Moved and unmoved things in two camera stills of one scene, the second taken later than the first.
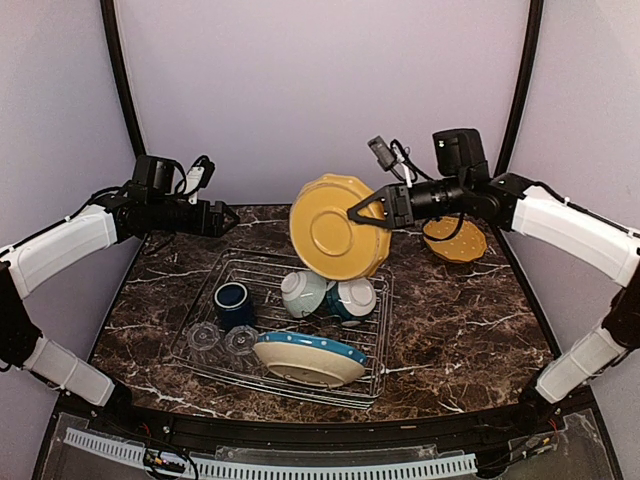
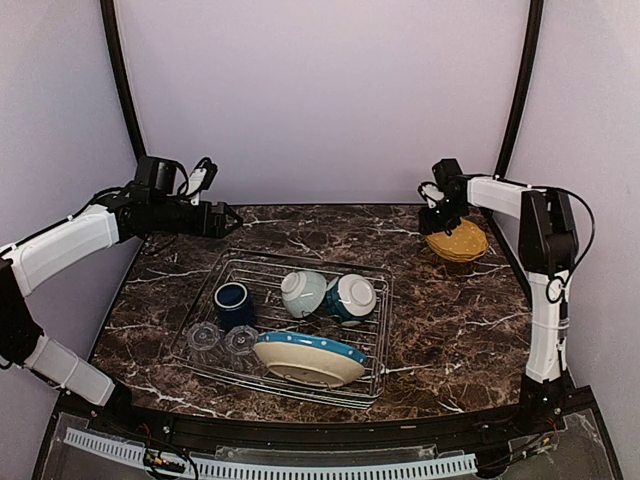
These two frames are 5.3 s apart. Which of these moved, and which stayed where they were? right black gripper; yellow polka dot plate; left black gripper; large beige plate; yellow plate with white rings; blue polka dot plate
Moved: yellow plate with white rings; right black gripper
Stayed: blue polka dot plate; large beige plate; yellow polka dot plate; left black gripper
